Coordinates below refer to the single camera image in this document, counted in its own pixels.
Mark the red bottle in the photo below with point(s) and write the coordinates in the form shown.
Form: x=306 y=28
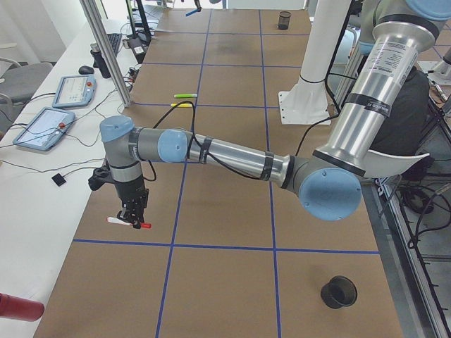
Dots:
x=17 y=308

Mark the seated person in black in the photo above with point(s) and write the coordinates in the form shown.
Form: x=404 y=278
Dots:
x=400 y=134

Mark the teach pendant far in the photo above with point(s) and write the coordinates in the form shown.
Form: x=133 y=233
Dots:
x=75 y=91

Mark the teach pendant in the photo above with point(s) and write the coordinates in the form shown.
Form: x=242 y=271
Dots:
x=45 y=130
x=75 y=91

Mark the black keyboard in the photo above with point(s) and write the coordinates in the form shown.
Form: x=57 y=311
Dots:
x=115 y=40

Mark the green marker pen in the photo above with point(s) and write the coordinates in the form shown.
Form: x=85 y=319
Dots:
x=185 y=96

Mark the black computer mouse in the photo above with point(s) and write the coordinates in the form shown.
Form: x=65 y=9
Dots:
x=85 y=70

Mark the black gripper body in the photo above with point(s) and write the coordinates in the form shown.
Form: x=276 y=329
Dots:
x=129 y=190

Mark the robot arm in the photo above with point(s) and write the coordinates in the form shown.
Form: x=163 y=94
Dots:
x=327 y=184

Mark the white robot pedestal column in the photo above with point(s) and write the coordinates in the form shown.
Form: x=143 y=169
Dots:
x=328 y=21

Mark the brown paper table mat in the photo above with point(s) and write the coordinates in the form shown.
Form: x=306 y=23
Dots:
x=226 y=256

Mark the aluminium frame post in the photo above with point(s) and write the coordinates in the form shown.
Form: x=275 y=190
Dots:
x=98 y=30

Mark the black mesh pen cup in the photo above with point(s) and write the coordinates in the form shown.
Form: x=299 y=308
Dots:
x=284 y=20

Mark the white pedestal base plate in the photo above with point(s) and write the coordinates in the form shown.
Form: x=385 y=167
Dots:
x=302 y=107

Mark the yellow marker pen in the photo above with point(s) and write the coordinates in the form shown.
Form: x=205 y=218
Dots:
x=182 y=105

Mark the teach pendant near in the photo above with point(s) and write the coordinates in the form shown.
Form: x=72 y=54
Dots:
x=45 y=130

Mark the red marker pen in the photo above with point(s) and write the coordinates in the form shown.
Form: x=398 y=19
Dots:
x=138 y=225

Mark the black water bottle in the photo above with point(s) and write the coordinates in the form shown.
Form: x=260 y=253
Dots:
x=99 y=60

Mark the blue marker pen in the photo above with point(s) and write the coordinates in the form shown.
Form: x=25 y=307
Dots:
x=192 y=12

